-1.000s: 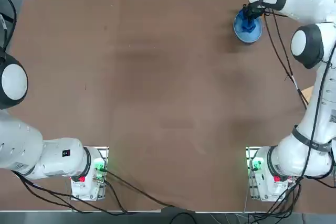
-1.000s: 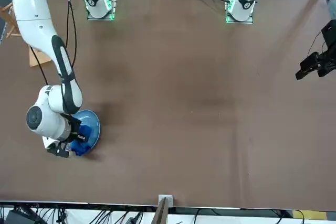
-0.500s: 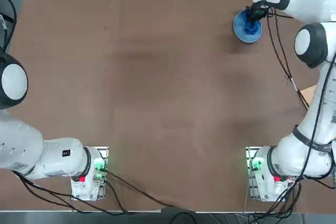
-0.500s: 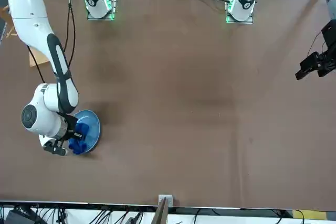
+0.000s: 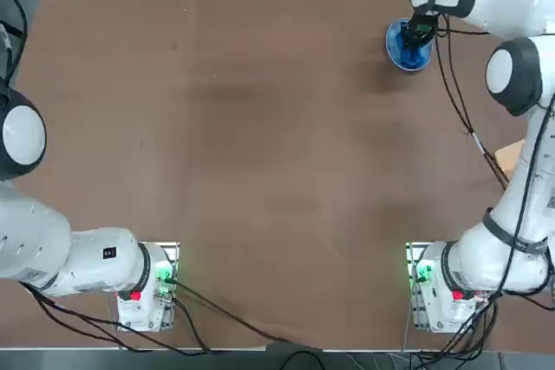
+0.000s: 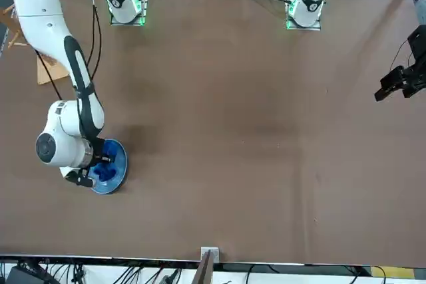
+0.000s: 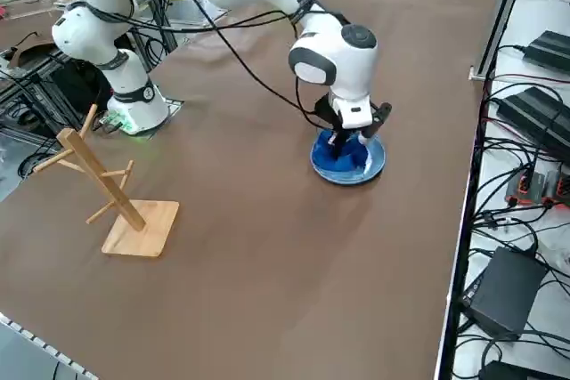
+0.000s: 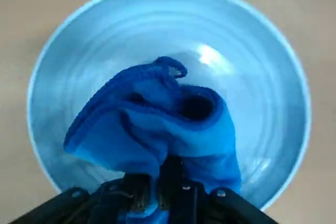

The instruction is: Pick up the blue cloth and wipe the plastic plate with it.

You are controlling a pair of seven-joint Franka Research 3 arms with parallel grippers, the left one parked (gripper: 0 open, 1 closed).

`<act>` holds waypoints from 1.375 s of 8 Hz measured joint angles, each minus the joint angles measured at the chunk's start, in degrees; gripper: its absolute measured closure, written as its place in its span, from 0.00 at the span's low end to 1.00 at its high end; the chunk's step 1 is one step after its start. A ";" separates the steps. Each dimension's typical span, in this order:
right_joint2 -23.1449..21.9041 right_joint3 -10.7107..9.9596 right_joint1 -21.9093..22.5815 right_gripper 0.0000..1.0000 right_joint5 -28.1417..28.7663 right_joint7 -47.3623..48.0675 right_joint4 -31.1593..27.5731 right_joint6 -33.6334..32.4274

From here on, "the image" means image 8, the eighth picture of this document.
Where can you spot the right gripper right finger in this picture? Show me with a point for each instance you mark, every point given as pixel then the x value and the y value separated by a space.
pixel 189 203

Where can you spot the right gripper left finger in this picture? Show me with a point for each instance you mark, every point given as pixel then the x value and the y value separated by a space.
pixel 115 200

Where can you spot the blue cloth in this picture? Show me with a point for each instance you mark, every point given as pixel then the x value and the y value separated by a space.
pixel 147 129

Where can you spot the light blue plastic plate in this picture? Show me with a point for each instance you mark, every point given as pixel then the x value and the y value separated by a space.
pixel 170 24

